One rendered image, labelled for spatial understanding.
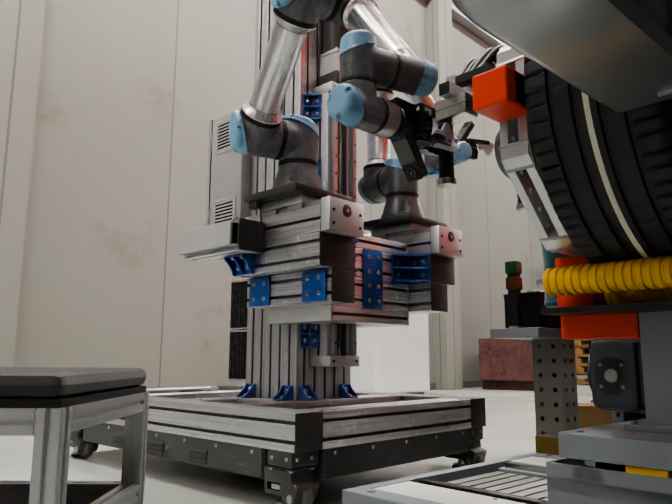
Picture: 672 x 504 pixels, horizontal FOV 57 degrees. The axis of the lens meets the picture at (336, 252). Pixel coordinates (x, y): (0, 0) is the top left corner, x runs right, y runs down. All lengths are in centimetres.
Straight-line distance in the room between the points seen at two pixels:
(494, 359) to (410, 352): 206
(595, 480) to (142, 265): 398
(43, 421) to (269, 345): 131
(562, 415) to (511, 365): 519
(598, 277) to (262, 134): 95
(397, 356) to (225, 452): 376
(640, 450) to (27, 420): 93
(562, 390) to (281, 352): 91
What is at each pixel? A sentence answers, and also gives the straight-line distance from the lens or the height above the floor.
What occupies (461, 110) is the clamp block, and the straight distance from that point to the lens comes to 146.
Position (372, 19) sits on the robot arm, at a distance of 154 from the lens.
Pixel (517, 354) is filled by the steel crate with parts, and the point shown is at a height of 40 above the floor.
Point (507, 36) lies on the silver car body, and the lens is 82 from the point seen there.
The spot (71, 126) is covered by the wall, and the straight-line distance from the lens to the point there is 476.
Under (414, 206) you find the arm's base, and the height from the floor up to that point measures 86.
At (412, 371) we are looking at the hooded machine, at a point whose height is 24.
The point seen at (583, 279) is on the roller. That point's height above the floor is 51.
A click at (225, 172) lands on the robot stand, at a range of 226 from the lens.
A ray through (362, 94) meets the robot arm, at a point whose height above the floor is 86.
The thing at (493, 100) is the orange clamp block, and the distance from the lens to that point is 120.
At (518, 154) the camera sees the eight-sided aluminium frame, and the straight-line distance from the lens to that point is 125.
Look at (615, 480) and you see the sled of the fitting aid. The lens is 123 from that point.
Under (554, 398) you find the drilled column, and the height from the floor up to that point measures 23.
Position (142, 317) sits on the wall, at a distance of 477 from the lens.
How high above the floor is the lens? 36
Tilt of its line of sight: 10 degrees up
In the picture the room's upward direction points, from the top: straight up
